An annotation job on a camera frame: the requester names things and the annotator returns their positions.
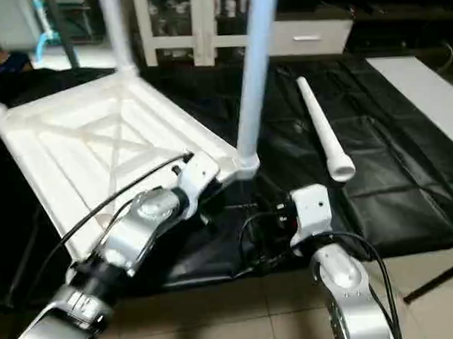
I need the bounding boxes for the white glass-door cabinet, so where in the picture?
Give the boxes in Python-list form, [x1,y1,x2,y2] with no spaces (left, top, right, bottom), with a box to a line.
[131,0,282,71]

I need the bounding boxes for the grey metal pole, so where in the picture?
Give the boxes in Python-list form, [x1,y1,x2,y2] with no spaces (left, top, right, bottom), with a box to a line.
[49,0,82,70]

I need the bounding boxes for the white plastic table top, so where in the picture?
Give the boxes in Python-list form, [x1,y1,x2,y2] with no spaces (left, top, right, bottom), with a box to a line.
[0,61,266,262]

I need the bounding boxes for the white low drawer unit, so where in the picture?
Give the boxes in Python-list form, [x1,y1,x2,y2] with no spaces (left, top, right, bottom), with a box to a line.
[268,14,357,59]

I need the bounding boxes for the black work mat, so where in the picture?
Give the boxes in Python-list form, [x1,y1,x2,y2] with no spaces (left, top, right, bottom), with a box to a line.
[0,44,453,303]

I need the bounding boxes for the black stand leg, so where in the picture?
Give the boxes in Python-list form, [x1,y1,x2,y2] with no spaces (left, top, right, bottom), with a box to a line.
[402,255,453,305]

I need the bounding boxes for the light blue hose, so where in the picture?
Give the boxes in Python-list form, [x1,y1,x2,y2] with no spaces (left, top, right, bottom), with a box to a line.
[31,0,61,64]

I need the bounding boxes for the white sheet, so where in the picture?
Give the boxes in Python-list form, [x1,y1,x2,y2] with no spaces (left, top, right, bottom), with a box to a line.
[365,53,453,164]

